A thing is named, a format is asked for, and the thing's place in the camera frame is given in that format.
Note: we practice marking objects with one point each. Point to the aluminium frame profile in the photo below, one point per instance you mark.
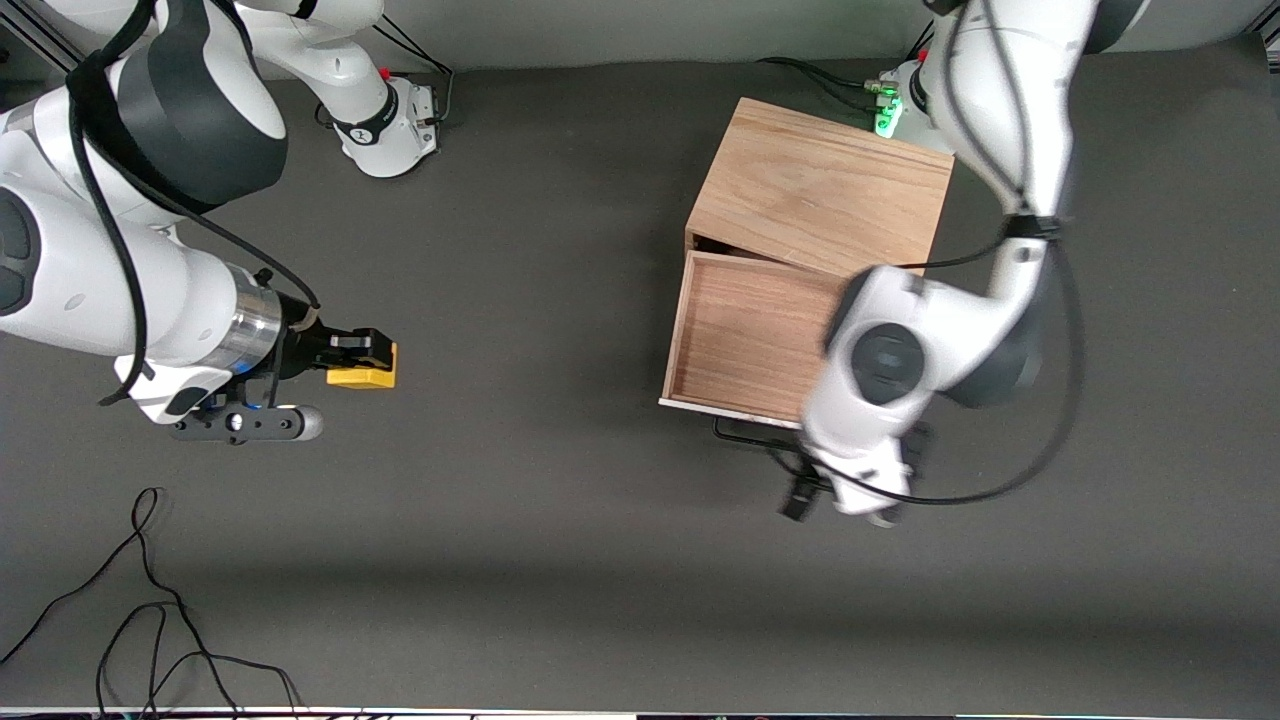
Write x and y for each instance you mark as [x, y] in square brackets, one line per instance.
[50, 30]

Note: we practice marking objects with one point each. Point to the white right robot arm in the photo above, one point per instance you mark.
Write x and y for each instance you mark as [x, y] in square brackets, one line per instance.
[80, 270]

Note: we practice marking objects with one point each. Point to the wooden drawer cabinet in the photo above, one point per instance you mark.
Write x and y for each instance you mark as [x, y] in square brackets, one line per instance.
[820, 180]

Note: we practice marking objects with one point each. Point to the yellow cube block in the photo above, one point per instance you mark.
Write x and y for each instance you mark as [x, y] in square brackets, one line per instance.
[365, 380]

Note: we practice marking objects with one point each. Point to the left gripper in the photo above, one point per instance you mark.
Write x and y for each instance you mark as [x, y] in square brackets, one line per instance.
[798, 499]

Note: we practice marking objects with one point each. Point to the white-fronted wooden drawer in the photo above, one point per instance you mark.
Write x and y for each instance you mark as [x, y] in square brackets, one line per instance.
[750, 330]

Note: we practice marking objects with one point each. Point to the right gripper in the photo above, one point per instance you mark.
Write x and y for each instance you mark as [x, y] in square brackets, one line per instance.
[303, 354]

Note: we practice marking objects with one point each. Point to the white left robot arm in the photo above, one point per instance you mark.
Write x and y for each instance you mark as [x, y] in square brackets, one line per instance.
[950, 330]

